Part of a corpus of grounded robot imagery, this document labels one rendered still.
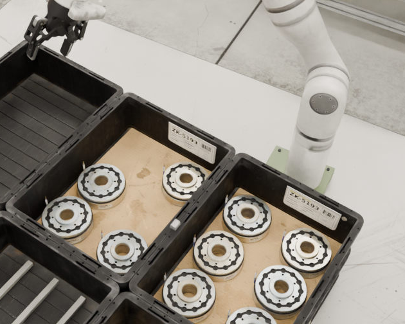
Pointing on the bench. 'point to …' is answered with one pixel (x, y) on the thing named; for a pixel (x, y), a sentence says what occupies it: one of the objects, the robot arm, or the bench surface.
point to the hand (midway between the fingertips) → (47, 54)
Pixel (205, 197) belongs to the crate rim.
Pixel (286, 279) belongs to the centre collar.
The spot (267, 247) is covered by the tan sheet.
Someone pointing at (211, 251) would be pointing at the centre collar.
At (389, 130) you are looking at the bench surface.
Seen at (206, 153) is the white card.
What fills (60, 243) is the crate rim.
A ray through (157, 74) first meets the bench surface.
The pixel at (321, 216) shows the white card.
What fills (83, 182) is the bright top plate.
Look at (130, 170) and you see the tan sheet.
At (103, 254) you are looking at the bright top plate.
